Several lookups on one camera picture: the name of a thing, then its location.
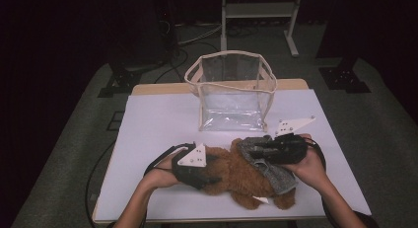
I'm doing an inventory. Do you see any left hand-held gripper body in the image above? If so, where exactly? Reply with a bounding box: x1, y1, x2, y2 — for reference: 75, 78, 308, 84
171, 142, 219, 191

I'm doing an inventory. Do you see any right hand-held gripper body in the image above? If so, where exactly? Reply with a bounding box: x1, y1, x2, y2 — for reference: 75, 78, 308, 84
272, 115, 316, 166

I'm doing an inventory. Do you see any brown teddy bear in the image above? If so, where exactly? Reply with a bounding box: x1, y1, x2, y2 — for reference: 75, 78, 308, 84
196, 137, 297, 211

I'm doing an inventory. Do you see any clear bag with beige trim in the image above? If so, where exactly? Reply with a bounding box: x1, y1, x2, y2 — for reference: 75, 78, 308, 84
183, 49, 278, 133

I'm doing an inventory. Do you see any person's left hand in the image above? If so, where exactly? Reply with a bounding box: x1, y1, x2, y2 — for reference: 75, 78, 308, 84
142, 146, 190, 190

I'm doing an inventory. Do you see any person's right hand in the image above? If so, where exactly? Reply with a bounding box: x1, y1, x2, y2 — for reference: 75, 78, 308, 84
282, 133, 329, 191

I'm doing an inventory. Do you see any black stand base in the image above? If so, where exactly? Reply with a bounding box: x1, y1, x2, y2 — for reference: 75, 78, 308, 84
318, 56, 373, 94
97, 61, 142, 98

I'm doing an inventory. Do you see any black equipment stand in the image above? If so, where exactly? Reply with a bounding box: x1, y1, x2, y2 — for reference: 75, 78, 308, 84
154, 0, 180, 54

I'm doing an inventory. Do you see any right hand-held gripper cable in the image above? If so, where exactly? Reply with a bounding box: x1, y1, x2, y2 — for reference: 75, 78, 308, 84
305, 137, 349, 228

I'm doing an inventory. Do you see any hand-held gripper cable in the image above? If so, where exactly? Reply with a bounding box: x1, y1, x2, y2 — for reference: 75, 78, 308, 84
305, 137, 349, 228
143, 142, 197, 177

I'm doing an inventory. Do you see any left hand-held gripper cable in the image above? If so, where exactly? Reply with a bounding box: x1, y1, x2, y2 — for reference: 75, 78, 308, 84
143, 142, 197, 177

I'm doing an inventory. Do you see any black floor cable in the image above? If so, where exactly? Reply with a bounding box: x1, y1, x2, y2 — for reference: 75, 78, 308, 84
84, 139, 118, 228
154, 41, 190, 85

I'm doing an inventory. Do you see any white floor cable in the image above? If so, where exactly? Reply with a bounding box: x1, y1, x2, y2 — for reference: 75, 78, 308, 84
176, 24, 222, 46

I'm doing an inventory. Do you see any white metal frame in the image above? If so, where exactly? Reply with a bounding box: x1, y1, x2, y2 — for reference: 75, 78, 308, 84
220, 0, 304, 58

